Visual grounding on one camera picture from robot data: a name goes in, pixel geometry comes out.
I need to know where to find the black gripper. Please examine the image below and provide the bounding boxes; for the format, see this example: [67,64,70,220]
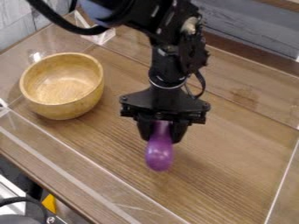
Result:
[119,86,211,144]

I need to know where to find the purple toy eggplant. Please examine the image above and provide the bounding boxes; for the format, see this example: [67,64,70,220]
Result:
[145,121,174,172]

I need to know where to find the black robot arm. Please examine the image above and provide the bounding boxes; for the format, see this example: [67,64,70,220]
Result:
[26,0,211,144]

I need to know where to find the brown wooden bowl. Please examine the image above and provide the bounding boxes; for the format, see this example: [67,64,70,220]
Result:
[19,52,105,120]

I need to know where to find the yellow black device bottom left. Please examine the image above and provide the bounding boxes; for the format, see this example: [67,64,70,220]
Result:
[24,193,69,224]

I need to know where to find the clear acrylic tray wall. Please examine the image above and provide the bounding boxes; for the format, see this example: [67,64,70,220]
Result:
[0,99,190,224]

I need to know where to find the clear acrylic corner bracket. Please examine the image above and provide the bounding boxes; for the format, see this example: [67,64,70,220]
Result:
[74,10,117,46]

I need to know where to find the black cable bottom left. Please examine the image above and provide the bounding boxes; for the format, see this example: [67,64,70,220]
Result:
[0,197,43,224]

